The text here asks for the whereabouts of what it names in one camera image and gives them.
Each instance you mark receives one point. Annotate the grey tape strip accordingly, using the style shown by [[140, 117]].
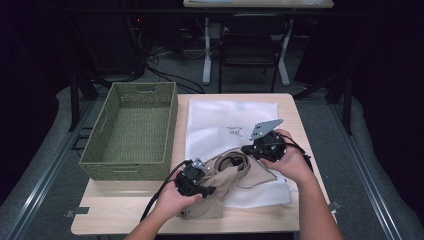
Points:
[[335, 205], [78, 211]]

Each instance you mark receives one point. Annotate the black metal stand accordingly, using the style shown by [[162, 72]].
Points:
[[74, 100], [348, 106]]

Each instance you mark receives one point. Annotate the dark equipment cabinet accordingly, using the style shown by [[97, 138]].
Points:
[[113, 43]]

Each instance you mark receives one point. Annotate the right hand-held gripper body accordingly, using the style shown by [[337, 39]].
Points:
[[271, 148]]

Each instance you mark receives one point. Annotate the black folding chair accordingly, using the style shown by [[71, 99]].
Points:
[[248, 50]]

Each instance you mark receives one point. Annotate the white-legged desk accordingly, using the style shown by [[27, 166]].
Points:
[[260, 4]]

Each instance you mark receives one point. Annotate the white mesh laundry bag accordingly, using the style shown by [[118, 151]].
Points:
[[213, 123]]

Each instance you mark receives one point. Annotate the person's left hand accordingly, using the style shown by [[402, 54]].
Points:
[[173, 203]]

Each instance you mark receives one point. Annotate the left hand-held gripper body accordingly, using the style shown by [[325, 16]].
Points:
[[188, 181]]

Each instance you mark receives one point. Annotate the metal floor rail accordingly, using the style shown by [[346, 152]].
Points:
[[40, 186], [370, 186]]

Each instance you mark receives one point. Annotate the green woven basket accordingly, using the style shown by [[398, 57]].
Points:
[[133, 133]]

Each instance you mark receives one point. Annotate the person's right hand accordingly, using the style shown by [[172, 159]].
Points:
[[293, 161]]

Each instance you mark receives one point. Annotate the beige garment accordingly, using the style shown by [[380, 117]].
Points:
[[220, 183]]

